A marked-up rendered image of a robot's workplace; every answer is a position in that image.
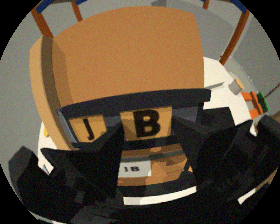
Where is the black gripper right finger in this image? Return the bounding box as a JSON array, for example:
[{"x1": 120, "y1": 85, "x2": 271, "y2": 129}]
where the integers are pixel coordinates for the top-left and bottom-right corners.
[{"x1": 171, "y1": 116, "x2": 253, "y2": 185}]

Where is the white paper ticket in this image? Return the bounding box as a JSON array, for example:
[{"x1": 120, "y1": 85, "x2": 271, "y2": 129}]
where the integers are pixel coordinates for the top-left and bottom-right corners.
[{"x1": 117, "y1": 160, "x2": 151, "y2": 177}]

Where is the orange letter tile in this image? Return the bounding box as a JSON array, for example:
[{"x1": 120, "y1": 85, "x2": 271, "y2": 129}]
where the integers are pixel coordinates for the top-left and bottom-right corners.
[{"x1": 69, "y1": 115, "x2": 108, "y2": 143}]

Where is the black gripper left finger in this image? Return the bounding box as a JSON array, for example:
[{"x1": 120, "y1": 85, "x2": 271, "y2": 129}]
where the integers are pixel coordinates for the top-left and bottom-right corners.
[{"x1": 40, "y1": 123, "x2": 125, "y2": 198}]

